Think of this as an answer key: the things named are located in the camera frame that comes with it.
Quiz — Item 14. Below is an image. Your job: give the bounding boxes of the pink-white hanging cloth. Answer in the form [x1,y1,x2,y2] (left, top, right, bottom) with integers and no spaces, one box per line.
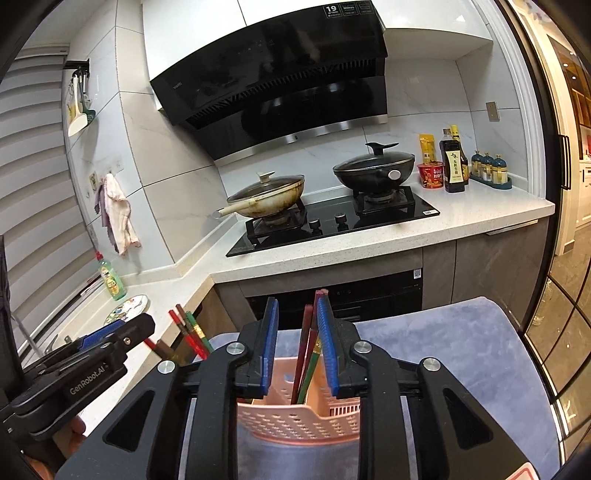
[104,173,140,256]

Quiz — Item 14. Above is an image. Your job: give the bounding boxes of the black range hood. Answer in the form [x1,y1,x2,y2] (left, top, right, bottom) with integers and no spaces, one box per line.
[150,0,389,162]

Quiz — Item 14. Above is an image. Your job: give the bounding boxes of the glass wok lid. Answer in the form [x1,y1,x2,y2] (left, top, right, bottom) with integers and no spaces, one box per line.
[227,171,305,204]

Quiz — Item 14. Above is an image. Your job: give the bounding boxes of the black-framed glass door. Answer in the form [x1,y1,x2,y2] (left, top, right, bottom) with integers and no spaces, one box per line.
[499,0,591,480]

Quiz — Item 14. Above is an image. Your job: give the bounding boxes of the dark purple chopstick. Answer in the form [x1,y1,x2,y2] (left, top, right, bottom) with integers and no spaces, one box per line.
[290,304,314,403]

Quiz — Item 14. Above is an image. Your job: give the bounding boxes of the maroon chopstick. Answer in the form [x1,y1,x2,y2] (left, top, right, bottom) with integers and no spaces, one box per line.
[300,288,323,402]

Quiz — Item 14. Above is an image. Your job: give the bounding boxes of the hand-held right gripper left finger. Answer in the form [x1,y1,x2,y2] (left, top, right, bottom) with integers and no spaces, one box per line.
[55,296,280,480]

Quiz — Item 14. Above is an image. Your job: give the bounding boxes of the patterned plate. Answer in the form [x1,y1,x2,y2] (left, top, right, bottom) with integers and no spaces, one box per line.
[104,295,150,325]

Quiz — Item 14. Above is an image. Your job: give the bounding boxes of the black glass gas stove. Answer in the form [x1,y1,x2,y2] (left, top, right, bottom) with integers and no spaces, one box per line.
[225,186,441,258]

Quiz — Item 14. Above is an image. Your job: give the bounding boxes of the large dark sauce bottle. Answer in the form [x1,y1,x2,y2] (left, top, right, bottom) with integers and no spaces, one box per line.
[438,128,466,193]

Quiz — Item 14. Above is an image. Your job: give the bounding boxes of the red instant noodle cup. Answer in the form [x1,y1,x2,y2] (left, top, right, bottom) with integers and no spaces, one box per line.
[417,161,445,190]

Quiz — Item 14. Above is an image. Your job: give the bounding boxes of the person's left hand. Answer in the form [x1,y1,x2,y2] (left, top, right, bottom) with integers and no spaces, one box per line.
[25,416,88,480]

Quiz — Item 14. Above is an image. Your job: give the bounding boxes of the white upper cabinet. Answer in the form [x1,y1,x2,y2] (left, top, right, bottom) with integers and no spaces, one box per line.
[143,0,492,61]

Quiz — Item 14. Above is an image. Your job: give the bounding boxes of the grey kitchen cabinet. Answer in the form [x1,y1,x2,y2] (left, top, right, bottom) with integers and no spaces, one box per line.
[175,217,550,365]

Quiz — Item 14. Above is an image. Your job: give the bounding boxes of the black wok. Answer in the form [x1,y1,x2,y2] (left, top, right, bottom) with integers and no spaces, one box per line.
[332,150,416,192]

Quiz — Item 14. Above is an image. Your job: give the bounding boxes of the black built-in appliance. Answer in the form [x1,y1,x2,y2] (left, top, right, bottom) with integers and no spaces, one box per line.
[245,268,424,330]

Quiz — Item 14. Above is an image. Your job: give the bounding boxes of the hanging white kitchen tools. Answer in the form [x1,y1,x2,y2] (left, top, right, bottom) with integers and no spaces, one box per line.
[67,71,97,137]

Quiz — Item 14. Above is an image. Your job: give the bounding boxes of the green chopstick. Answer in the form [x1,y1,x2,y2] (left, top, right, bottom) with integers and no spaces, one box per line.
[185,311,214,354]
[298,339,321,404]

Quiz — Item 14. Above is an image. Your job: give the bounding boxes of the white window blinds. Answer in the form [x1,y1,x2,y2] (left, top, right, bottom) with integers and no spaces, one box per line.
[0,44,100,352]

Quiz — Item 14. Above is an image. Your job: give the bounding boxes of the white stone countertop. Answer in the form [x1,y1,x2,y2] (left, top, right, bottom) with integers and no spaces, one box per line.
[28,185,556,416]

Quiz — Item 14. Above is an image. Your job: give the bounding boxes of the teal jar tray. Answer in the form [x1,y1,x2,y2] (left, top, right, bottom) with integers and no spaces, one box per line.
[470,173,513,191]

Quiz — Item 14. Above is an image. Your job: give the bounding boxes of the blue-grey plush blanket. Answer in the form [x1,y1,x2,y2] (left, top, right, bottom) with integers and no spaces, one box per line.
[175,295,561,480]

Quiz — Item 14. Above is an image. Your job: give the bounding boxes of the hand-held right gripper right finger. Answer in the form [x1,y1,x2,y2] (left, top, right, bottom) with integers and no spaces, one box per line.
[315,295,532,480]

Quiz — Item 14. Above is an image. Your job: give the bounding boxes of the green dish soap bottle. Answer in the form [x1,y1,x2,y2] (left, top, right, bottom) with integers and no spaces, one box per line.
[95,251,127,302]

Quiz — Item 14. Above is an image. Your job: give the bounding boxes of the pink perforated utensil basket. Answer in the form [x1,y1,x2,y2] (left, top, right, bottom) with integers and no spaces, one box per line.
[236,355,362,446]

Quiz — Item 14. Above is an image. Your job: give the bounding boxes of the beige wok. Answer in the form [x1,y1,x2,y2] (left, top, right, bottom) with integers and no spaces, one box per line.
[217,174,306,219]

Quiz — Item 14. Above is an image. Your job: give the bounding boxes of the black wok lid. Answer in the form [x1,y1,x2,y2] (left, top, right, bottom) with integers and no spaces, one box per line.
[333,142,415,172]

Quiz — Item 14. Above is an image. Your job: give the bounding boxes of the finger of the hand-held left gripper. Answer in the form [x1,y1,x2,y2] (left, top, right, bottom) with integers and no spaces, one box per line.
[69,320,126,356]
[104,314,156,370]

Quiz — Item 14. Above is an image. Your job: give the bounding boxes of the purple hanging cloth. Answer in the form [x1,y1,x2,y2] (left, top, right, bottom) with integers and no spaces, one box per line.
[95,182,112,227]

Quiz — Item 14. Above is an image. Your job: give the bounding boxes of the yellow-capped sauce bottle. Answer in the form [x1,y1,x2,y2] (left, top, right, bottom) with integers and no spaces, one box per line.
[450,124,470,186]

